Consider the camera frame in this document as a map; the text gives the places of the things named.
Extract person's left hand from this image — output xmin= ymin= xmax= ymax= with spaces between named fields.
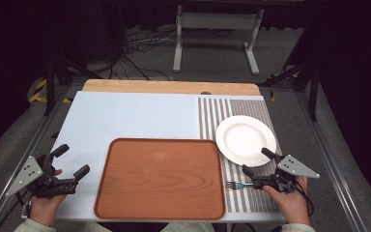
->
xmin=28 ymin=193 xmax=67 ymax=228

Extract person's right hand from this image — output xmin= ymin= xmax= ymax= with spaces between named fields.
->
xmin=263 ymin=176 xmax=311 ymax=225

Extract metal fork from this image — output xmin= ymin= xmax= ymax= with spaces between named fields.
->
xmin=225 ymin=181 xmax=255 ymax=190

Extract white round plate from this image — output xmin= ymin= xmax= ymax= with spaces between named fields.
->
xmin=214 ymin=114 xmax=277 ymax=168

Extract black tripod stand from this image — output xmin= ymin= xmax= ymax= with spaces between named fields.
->
xmin=259 ymin=56 xmax=321 ymax=123
xmin=43 ymin=52 xmax=104 ymax=117

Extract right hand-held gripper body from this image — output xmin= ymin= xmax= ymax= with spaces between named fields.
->
xmin=252 ymin=154 xmax=321 ymax=194

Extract pale blue table mat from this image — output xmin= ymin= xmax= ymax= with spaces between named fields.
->
xmin=52 ymin=90 xmax=286 ymax=223

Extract bundle of floor cables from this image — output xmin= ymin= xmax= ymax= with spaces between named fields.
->
xmin=107 ymin=23 xmax=178 ymax=81

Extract white metal stand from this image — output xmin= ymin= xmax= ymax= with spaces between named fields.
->
xmin=172 ymin=4 xmax=265 ymax=75

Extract aluminium frame rail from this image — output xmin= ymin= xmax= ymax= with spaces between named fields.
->
xmin=294 ymin=91 xmax=366 ymax=232
xmin=0 ymin=85 xmax=75 ymax=232

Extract grey striped placemat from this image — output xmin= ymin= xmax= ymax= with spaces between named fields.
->
xmin=196 ymin=96 xmax=283 ymax=215

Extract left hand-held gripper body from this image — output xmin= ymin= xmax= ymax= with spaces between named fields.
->
xmin=5 ymin=154 xmax=77 ymax=198

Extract yellow black hazard tape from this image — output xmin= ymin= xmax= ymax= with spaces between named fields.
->
xmin=28 ymin=78 xmax=72 ymax=104

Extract brown wooden tray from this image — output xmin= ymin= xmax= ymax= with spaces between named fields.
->
xmin=94 ymin=137 xmax=226 ymax=221

